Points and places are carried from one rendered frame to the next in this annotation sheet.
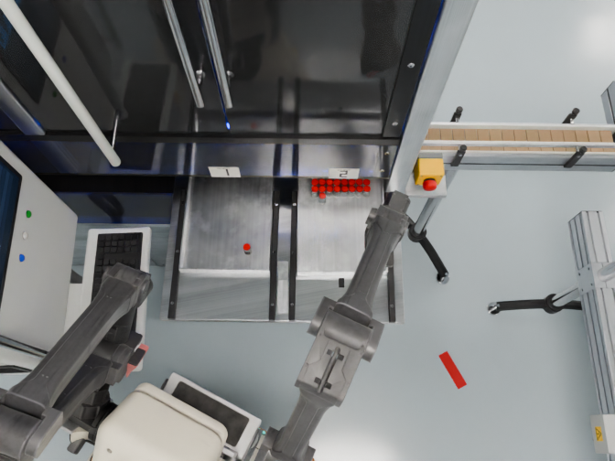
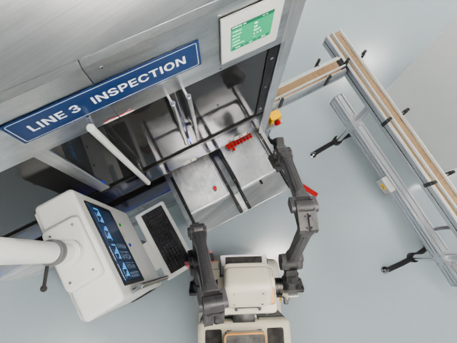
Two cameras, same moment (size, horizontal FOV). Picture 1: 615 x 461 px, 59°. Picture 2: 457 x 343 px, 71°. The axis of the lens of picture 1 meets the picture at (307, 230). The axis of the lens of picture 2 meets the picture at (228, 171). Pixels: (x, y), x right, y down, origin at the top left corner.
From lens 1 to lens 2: 0.53 m
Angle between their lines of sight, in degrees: 11
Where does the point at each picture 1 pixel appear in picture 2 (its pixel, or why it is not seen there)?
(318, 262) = (247, 178)
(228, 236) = (202, 187)
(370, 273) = (296, 179)
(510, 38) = not seen: hidden behind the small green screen
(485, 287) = (305, 147)
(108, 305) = (203, 243)
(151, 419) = (241, 275)
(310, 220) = (233, 162)
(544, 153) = (313, 84)
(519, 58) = not seen: hidden behind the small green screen
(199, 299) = (206, 220)
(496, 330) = (318, 163)
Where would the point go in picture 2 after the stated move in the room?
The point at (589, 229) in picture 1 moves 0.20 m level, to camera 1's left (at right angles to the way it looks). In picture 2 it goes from (341, 103) to (319, 114)
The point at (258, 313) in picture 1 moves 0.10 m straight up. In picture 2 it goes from (234, 212) to (234, 210)
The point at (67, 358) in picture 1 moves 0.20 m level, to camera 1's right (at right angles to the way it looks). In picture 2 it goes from (209, 269) to (254, 244)
